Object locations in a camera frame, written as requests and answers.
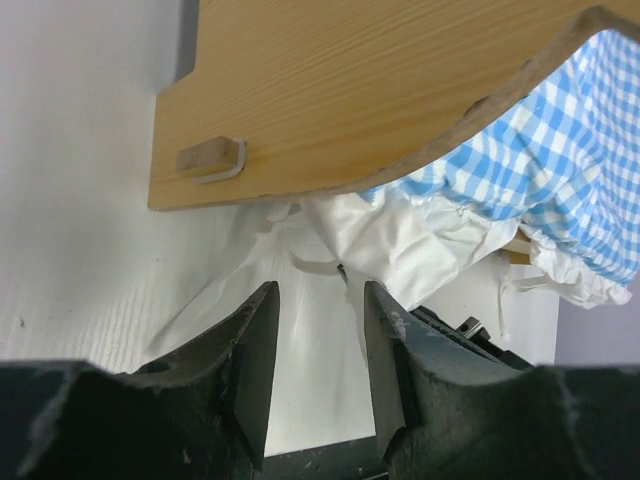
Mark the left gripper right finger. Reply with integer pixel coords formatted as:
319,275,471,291
364,282,639,479

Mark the blue checkered mattress cushion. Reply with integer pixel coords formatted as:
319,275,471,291
149,29,640,361

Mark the wooden pet bed frame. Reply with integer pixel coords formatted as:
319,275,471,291
148,0,640,266

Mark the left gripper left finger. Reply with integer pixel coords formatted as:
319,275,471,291
1,281,279,479

